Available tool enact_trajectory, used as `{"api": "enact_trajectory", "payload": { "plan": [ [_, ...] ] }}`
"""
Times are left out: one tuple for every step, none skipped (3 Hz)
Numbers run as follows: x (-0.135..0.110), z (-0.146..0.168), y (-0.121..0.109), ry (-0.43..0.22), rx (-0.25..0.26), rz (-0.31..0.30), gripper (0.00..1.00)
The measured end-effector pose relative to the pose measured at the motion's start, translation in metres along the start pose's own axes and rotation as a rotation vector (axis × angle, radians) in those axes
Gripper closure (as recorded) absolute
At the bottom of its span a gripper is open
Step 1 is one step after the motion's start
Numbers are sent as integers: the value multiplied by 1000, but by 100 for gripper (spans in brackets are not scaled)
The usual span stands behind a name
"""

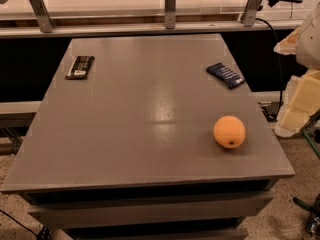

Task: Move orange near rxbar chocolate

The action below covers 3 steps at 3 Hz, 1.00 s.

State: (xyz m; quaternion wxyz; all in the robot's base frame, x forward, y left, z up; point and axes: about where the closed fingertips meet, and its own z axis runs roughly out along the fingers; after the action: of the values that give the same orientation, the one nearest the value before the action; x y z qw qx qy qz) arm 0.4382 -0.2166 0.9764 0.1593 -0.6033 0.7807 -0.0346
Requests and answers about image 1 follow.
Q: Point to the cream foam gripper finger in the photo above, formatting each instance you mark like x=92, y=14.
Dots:
x=301, y=102
x=287, y=46

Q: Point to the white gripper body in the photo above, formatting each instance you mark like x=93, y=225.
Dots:
x=310, y=45

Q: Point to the orange fruit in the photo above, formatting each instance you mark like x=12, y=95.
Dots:
x=229, y=132

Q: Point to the black rxbar chocolate bar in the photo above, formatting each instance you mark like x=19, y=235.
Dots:
x=79, y=70

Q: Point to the green metal stand leg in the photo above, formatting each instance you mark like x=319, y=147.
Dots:
x=311, y=143

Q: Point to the dark blue snack bar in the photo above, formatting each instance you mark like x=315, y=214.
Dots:
x=226, y=75

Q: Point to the grey table drawer unit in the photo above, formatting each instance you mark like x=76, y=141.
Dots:
x=169, y=210

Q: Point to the right metal bracket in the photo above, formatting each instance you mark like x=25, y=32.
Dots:
x=249, y=14

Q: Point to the metal bracket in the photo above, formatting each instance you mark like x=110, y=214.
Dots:
x=249, y=14
x=42, y=16
x=170, y=14

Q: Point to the middle metal bracket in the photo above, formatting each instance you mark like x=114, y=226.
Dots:
x=170, y=14

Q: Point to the left metal bracket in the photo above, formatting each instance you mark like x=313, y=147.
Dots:
x=42, y=16

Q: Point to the metal rail shelf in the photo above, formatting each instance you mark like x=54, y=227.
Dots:
x=78, y=26

